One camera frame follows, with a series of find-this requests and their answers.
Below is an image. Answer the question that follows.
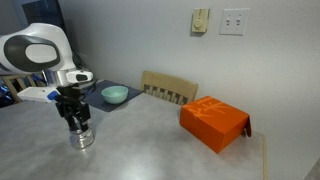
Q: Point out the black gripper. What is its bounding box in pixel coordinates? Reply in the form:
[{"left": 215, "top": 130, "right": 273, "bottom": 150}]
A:
[{"left": 54, "top": 87, "right": 92, "bottom": 133}]

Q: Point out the dark blue cloth placemat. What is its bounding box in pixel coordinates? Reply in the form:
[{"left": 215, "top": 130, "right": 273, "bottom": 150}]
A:
[{"left": 83, "top": 78, "right": 144, "bottom": 113}]

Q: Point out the teal ceramic bowl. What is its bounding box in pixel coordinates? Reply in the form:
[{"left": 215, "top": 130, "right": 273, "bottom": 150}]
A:
[{"left": 100, "top": 85, "right": 130, "bottom": 105}]

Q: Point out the light wooden slat-back chair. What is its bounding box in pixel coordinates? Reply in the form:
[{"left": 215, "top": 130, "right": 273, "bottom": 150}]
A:
[
  {"left": 139, "top": 70, "right": 200, "bottom": 107},
  {"left": 0, "top": 73, "right": 51, "bottom": 104}
]

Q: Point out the dark monitor screen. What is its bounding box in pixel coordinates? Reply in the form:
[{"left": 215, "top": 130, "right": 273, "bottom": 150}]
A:
[{"left": 21, "top": 0, "right": 68, "bottom": 34}]

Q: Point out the orange cardboard box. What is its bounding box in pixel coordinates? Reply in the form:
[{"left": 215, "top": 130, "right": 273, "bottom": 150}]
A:
[{"left": 179, "top": 95, "right": 253, "bottom": 154}]

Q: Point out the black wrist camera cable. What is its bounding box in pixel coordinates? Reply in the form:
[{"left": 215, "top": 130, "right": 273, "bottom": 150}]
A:
[{"left": 77, "top": 78, "right": 100, "bottom": 98}]

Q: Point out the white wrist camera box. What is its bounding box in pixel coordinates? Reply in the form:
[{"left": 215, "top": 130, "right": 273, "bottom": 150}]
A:
[{"left": 17, "top": 86, "right": 62, "bottom": 104}]

